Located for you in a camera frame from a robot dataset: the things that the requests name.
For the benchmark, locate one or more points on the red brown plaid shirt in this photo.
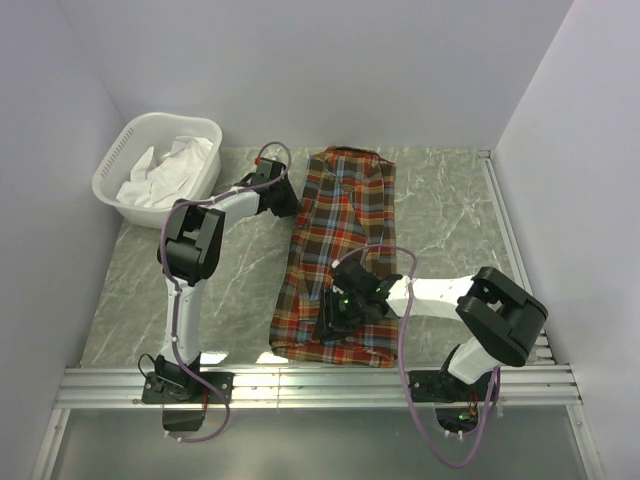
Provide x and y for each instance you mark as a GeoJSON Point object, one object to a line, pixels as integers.
{"type": "Point", "coordinates": [347, 208]}

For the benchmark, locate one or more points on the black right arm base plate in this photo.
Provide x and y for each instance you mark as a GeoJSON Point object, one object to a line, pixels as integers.
{"type": "Point", "coordinates": [431, 386]}

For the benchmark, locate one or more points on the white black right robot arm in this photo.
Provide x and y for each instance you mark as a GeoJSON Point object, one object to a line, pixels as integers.
{"type": "Point", "coordinates": [504, 320]}

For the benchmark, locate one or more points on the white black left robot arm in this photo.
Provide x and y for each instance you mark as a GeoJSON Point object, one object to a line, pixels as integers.
{"type": "Point", "coordinates": [189, 253]}

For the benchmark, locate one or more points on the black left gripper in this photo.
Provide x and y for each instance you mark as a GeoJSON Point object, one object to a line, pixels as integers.
{"type": "Point", "coordinates": [292, 205]}

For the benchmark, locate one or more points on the white plastic laundry basket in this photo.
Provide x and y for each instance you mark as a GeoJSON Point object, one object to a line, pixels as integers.
{"type": "Point", "coordinates": [158, 130]}

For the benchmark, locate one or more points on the aluminium mounting rail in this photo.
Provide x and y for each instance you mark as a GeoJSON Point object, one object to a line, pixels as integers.
{"type": "Point", "coordinates": [281, 386]}

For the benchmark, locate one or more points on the white crumpled shirt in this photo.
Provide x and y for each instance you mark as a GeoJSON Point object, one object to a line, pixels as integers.
{"type": "Point", "coordinates": [158, 180]}

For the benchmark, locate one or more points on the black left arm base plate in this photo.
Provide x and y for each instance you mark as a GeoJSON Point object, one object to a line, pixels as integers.
{"type": "Point", "coordinates": [162, 392]}

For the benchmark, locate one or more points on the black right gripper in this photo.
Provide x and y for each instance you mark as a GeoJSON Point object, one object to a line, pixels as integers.
{"type": "Point", "coordinates": [330, 323]}

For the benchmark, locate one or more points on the aluminium right side rail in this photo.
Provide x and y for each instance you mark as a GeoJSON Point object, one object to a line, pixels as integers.
{"type": "Point", "coordinates": [541, 353]}

